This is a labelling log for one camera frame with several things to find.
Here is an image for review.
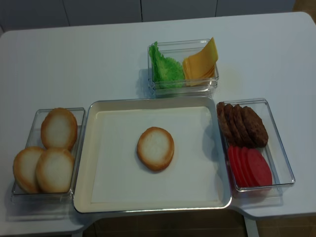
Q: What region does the front left bun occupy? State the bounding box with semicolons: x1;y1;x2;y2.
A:
13;146;44;194

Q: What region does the clear bun container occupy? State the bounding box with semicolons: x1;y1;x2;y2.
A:
10;107;86;204

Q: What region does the red tomato slice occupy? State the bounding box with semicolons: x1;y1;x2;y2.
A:
228;146;246;188
234;147;248;188
240;147;256;187
246;149;273;187

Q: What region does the bun on tray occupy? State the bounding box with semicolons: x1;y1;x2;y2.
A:
136;127;174;172

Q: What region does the yellow cheese slice stack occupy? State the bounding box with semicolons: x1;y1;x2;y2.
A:
182;38;218;86

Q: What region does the rightmost red tomato slice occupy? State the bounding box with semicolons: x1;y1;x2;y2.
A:
246;149;273;187

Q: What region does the leftmost red tomato slice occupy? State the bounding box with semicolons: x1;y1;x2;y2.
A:
228;146;246;188

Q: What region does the leftmost brown meat patty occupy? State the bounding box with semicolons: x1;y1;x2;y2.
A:
216;102;236;146

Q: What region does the rightmost brown meat patty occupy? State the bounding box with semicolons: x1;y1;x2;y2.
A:
241;106;269;148

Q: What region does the clear lettuce cheese container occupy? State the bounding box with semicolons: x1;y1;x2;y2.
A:
148;39;219;98

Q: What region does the clear patty tomato container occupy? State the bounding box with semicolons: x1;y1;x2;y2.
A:
220;99;295;198

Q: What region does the brown meat patty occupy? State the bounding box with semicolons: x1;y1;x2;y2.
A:
216;102;236;146
224;104;244;147
233;104;255;148
241;106;269;148

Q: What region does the green lettuce pile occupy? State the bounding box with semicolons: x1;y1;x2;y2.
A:
149;41;185;89

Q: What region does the front right bun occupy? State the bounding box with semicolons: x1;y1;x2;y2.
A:
35;148;75;193

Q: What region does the back bun in container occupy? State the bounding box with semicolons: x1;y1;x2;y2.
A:
40;108;78;151

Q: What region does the silver metal tray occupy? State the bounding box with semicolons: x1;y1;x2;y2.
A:
73;96;232;213

